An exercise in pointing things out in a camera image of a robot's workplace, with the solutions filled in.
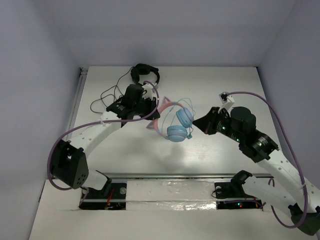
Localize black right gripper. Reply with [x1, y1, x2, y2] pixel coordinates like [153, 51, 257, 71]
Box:
[192, 106, 244, 143]

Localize pink blue cat-ear headphones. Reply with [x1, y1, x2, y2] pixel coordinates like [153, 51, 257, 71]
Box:
[146, 96, 196, 143]

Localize light blue headphone cable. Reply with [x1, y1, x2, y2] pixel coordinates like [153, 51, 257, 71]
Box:
[159, 97, 196, 140]

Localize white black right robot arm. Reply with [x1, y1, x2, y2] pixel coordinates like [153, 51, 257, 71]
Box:
[193, 106, 320, 236]

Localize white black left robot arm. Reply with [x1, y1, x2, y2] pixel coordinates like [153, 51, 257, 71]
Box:
[47, 81, 160, 197]

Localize black headphones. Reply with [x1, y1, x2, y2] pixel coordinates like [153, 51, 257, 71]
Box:
[130, 63, 160, 86]

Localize silver foil tape strip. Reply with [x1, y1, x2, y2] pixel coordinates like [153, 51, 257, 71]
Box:
[125, 179, 217, 211]

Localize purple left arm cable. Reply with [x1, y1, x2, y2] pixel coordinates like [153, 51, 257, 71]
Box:
[46, 81, 161, 208]

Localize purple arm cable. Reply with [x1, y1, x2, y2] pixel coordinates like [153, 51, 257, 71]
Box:
[46, 81, 161, 208]
[226, 91, 308, 230]

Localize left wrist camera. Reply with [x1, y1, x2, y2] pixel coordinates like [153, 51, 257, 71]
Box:
[142, 81, 158, 100]

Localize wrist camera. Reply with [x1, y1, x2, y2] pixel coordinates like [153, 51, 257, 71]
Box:
[218, 92, 235, 113]
[142, 81, 158, 100]

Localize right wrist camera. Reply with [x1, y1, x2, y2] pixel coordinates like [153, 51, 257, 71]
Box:
[218, 92, 235, 113]

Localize black headphone cable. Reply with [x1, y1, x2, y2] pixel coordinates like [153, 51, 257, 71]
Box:
[89, 66, 133, 113]

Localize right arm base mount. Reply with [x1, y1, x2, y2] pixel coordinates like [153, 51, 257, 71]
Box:
[211, 170, 266, 210]

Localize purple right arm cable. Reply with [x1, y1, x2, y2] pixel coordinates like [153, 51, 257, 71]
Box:
[226, 91, 308, 230]

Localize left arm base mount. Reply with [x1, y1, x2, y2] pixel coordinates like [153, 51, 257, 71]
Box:
[78, 177, 127, 211]

